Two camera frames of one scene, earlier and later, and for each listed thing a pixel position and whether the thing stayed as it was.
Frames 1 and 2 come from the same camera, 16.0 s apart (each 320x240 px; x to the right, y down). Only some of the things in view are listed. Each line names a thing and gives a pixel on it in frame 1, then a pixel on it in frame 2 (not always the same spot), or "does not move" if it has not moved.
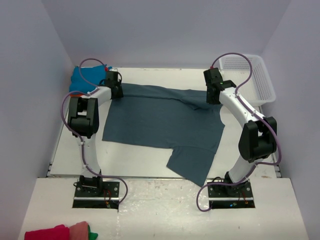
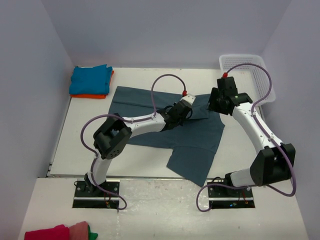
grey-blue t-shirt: [182, 119] does not move
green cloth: [92, 235] does not move
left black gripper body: [119, 92] to [180, 122]
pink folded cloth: [79, 231] does not move
